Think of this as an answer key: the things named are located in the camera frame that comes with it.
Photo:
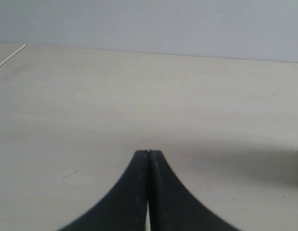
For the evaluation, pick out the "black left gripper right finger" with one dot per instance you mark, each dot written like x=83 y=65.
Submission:
x=172 y=207

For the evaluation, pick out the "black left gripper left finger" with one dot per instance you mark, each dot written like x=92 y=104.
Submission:
x=124 y=207

